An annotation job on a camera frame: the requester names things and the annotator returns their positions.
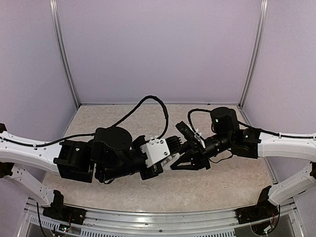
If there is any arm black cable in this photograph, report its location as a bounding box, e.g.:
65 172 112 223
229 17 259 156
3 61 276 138
0 95 170 149
187 108 316 163

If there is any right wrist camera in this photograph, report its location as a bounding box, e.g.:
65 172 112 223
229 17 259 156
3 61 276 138
175 121 203 142

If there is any left aluminium corner post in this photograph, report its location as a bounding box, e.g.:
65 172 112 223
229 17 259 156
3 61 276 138
49 0 81 109

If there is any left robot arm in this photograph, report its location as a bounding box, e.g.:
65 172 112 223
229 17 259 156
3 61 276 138
0 124 170 220

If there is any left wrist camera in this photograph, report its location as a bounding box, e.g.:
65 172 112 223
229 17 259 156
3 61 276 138
140 136 182 167

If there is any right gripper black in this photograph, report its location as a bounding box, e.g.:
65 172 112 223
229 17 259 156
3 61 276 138
171 132 233 170

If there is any right aluminium corner post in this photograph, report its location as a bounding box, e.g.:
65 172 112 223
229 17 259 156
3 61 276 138
239 0 268 109

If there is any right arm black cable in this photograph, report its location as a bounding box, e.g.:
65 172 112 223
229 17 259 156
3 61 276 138
187 108 316 163

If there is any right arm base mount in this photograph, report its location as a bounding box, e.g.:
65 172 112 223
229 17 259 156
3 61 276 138
235 185 279 224

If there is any curved aluminium front rail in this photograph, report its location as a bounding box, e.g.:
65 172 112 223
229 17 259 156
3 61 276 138
18 197 304 237

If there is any aluminium corner post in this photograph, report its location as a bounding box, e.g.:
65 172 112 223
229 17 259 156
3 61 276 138
239 0 268 109
49 0 81 109

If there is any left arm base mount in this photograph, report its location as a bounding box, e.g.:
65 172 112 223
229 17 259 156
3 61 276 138
43 190 87 225

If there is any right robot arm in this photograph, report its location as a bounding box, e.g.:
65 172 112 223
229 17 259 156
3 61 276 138
170 107 316 219

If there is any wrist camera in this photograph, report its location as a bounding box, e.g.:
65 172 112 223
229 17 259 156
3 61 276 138
175 121 203 142
140 136 182 167

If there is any white earbud charging case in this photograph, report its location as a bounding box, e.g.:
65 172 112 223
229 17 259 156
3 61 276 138
161 153 180 171

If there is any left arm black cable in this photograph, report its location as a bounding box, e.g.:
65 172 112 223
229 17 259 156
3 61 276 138
0 95 170 149

